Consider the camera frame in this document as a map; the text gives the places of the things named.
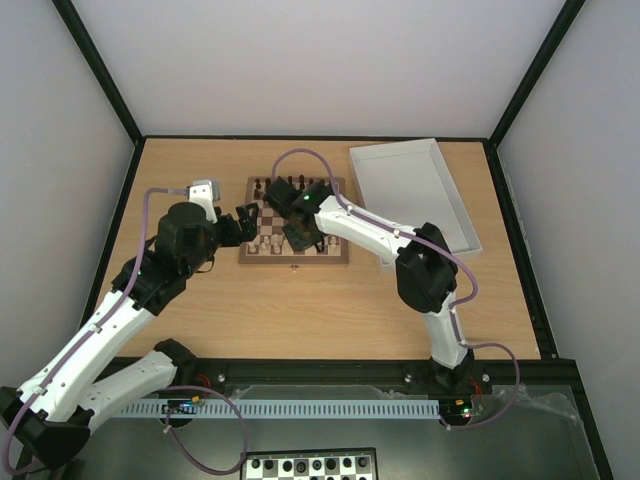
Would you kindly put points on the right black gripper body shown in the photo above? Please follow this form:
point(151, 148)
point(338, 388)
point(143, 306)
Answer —
point(302, 235)

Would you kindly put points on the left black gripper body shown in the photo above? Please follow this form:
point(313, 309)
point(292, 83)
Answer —
point(200, 258)

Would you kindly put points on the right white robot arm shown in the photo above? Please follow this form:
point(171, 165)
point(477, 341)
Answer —
point(425, 269)

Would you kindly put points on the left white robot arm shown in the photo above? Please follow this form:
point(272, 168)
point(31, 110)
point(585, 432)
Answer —
point(54, 413)

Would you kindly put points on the wooden chess board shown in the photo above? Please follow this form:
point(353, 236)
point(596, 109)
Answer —
point(270, 223)

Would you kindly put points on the printed checker calibration board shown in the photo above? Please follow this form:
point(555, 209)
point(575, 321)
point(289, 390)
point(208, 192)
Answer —
point(323, 464)

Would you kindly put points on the white cardboard box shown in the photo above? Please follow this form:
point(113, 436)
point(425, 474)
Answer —
point(410, 183)

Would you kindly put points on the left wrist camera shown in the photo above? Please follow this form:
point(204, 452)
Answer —
point(204, 189)

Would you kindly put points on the black aluminium rail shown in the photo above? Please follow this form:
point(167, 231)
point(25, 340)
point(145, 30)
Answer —
point(412, 377)

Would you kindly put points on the light blue cable duct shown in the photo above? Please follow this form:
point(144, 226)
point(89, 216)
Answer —
point(285, 409)

